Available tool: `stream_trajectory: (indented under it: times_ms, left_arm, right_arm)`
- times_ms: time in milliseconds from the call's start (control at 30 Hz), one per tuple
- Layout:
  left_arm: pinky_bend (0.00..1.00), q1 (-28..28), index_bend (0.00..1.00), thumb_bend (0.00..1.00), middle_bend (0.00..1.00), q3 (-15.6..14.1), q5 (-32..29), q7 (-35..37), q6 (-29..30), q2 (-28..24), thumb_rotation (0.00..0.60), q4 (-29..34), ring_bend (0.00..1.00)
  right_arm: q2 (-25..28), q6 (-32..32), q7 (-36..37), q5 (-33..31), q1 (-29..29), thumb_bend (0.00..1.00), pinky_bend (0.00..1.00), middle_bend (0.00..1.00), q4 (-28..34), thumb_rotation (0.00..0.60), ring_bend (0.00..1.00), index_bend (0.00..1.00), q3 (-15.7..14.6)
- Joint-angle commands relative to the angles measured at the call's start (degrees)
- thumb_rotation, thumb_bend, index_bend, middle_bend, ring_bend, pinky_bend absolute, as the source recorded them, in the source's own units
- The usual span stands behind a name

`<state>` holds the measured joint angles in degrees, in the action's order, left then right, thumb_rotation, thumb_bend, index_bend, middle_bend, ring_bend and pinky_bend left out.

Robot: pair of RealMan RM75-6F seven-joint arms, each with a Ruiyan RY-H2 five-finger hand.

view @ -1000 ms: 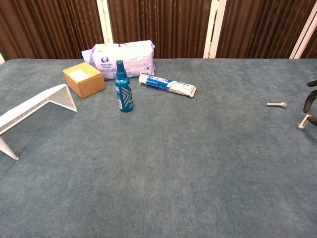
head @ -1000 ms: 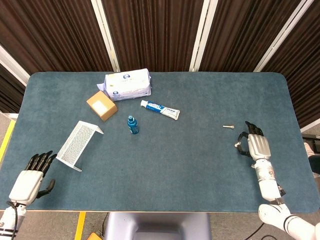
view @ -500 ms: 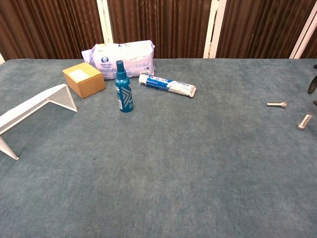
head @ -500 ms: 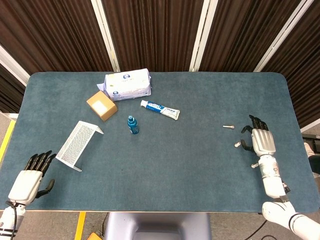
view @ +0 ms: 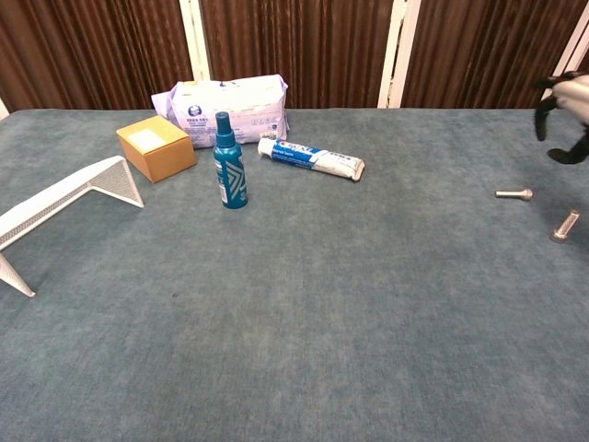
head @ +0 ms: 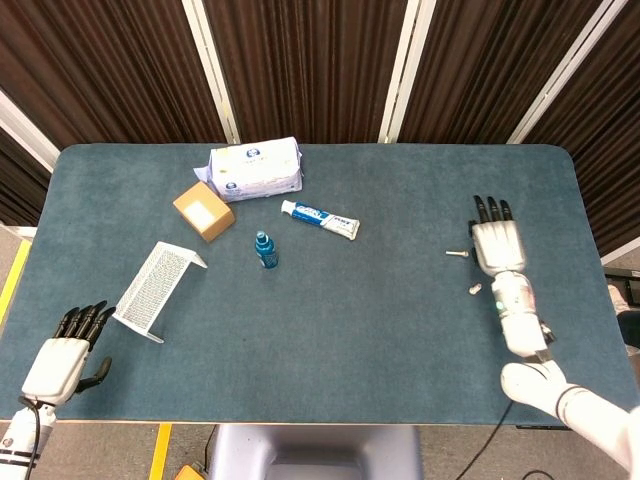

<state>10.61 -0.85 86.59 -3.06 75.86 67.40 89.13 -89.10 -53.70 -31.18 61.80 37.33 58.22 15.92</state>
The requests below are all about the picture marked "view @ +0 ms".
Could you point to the brown cardboard box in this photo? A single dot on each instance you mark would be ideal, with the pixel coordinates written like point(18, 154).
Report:
point(161, 156)

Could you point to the white partition post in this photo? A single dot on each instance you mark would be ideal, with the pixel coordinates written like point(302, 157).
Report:
point(3, 110)
point(399, 50)
point(194, 41)
point(570, 50)

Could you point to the white mesh metal rack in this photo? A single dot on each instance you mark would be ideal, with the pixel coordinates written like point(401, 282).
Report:
point(46, 202)

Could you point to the purple white tissue pack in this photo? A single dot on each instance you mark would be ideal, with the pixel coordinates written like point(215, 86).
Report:
point(230, 101)

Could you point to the blue spray bottle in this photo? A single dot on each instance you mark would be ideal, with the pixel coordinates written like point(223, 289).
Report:
point(230, 175)

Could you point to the silver bolt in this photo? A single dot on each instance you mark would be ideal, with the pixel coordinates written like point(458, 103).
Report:
point(566, 226)
point(511, 194)

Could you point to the white blue toothpaste tube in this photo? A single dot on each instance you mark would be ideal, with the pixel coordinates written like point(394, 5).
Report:
point(313, 157)

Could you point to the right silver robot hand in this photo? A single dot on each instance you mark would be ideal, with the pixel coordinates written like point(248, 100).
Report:
point(575, 92)

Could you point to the brown pleated curtain panel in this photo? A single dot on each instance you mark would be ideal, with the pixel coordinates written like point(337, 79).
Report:
point(299, 46)
point(92, 50)
point(583, 62)
point(483, 50)

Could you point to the teal felt table cover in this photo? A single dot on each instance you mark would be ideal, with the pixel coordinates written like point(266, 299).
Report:
point(322, 299)

